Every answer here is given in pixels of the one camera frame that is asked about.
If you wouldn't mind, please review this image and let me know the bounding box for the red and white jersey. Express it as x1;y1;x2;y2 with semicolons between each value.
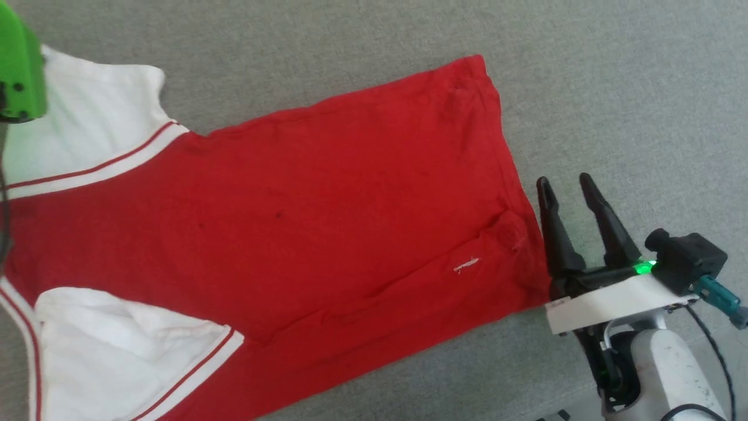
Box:
0;44;553;421

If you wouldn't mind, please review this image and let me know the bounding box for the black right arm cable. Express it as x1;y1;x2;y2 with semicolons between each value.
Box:
660;304;738;421

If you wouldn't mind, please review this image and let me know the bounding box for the teal right camera connector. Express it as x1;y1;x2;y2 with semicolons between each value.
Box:
695;275;748;329

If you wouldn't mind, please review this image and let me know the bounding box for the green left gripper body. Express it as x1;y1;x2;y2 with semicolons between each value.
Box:
0;0;48;124

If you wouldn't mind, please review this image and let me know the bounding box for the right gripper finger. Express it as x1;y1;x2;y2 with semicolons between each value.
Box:
536;177;587;282
579;172;643;270

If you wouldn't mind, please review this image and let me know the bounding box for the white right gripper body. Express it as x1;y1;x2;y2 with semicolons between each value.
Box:
545;264;699;336

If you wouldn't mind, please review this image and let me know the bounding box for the grey fabric table cover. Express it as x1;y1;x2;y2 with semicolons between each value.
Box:
0;0;748;421

